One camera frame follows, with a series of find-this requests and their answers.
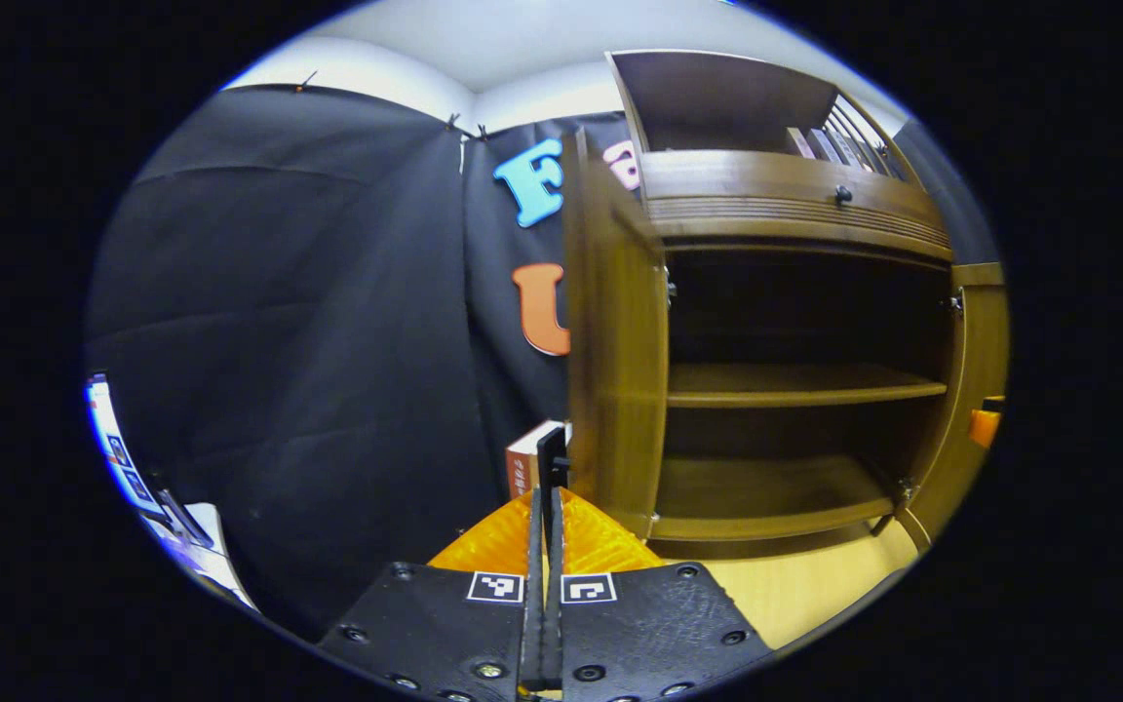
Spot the black backdrop cloth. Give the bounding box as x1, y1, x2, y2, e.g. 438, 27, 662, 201
84, 83, 1001, 640

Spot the wooden shoe cabinet door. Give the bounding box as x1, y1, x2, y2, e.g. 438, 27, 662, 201
898, 261, 1011, 555
535, 127, 672, 542

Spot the wooden drawer with black knob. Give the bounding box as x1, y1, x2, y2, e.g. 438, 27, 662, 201
639, 149, 953, 262

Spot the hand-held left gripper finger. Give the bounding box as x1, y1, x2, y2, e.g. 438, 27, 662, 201
316, 492, 545, 701
547, 487, 775, 701

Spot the wooden shoe cabinet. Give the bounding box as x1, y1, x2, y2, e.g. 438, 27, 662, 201
605, 49, 957, 562

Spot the white printed board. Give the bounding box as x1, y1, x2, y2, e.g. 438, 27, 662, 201
84, 373, 260, 613

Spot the white red book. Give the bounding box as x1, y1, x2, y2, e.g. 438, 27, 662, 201
506, 419, 568, 500

